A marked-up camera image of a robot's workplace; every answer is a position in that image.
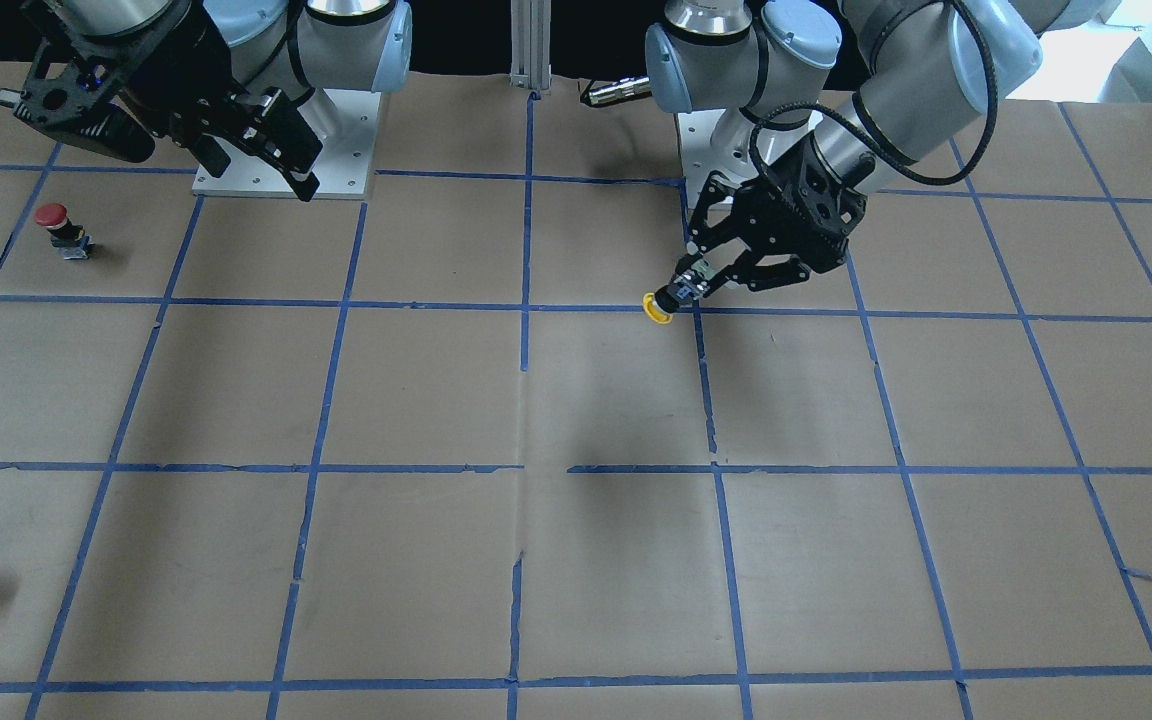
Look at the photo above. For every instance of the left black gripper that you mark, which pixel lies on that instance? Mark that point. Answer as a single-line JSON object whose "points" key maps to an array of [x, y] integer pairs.
{"points": [[841, 213]]}

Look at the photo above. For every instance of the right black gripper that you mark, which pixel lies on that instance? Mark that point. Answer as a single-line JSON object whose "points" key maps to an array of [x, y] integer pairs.
{"points": [[188, 80]]}

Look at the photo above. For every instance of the yellow push button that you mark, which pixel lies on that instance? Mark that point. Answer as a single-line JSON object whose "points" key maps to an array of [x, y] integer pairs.
{"points": [[692, 279]]}

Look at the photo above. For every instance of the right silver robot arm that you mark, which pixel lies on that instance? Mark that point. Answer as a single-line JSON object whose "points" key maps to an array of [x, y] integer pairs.
{"points": [[300, 46]]}

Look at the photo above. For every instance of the red push button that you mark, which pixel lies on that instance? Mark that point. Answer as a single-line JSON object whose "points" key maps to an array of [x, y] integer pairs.
{"points": [[69, 239]]}

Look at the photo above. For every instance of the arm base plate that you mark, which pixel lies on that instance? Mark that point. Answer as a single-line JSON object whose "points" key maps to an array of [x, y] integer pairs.
{"points": [[329, 150], [718, 139]]}

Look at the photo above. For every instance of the silver cable connector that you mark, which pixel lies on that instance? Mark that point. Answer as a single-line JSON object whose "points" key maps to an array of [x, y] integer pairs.
{"points": [[597, 94]]}

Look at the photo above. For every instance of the aluminium frame post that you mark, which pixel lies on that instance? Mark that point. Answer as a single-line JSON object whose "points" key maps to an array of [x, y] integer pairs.
{"points": [[530, 45]]}

